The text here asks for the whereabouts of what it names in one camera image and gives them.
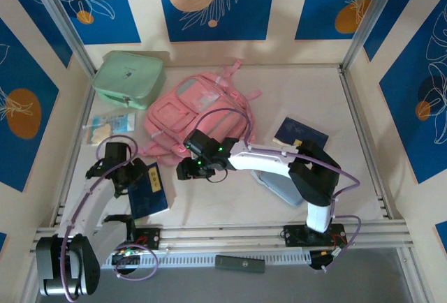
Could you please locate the dark blue book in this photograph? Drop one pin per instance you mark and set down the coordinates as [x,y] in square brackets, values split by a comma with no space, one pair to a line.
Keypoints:
[150,201]
[300,130]

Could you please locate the white item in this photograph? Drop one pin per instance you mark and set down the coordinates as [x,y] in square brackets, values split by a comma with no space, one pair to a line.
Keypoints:
[257,177]

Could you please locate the pink backpack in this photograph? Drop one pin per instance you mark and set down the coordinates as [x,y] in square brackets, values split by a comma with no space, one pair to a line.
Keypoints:
[174,114]

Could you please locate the grey-blue pencil case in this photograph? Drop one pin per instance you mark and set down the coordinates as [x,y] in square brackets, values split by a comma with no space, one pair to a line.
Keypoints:
[283,188]

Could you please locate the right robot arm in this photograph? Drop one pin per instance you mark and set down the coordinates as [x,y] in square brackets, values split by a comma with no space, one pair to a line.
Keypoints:
[262,160]

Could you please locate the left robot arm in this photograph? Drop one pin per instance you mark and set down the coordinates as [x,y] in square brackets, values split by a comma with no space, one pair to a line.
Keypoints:
[91,205]

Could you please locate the clear plastic supplies bag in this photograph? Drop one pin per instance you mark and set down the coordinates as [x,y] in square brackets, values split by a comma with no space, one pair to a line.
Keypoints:
[101,128]

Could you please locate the mint green zip case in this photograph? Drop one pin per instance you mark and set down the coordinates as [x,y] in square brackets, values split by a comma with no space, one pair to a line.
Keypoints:
[122,76]

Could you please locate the dark green flat device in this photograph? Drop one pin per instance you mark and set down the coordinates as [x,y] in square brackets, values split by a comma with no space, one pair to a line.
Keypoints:
[241,264]

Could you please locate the aluminium table edge rail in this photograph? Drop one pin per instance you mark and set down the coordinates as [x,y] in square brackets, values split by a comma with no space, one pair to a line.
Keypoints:
[356,107]
[67,177]

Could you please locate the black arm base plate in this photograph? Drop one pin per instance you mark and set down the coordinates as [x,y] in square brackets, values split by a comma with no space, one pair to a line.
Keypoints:
[293,236]
[152,238]

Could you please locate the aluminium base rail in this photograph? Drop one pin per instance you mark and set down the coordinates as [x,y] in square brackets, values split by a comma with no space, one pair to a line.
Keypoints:
[223,238]

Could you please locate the aluminium frame post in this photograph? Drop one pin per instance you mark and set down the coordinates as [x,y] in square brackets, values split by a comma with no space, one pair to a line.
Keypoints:
[372,20]
[62,20]

